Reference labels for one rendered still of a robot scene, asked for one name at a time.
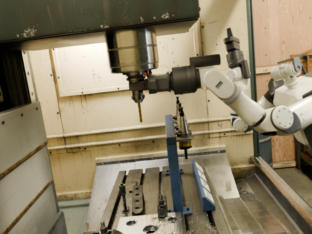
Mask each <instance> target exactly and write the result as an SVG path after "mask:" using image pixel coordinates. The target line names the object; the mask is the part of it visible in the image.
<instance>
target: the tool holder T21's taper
mask: <svg viewBox="0 0 312 234"><path fill-rule="evenodd" d="M188 132H189V128H188V124H187V120H186V116H185V115H184V116H182V117H181V116H179V128H178V133H188Z"/></svg>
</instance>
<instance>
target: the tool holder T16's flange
mask: <svg viewBox="0 0 312 234"><path fill-rule="evenodd" d="M144 74H145V71H137V72H128V73H126V76H127V79H126V80H127V81H131V80H140V79H145V76H144Z"/></svg>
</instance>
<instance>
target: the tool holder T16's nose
mask: <svg viewBox="0 0 312 234"><path fill-rule="evenodd" d="M131 98H132V100H133V101H134V102H135V103H141V102H142V101H143V100H144V98H145V95H144V94H143V91H132V96H131Z"/></svg>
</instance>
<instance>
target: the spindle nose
mask: <svg viewBox="0 0 312 234"><path fill-rule="evenodd" d="M104 38H105V44H106V50H107V58H108V64H109V68H110V73H111V74H118V73H128V72H139V71H146V70H153V69H158V67H159V63H158V62H159V57H158V48H157V40H156V30H155V29H152V28H147V29H133V30H125V31H118V32H111V33H107V34H105V35H104Z"/></svg>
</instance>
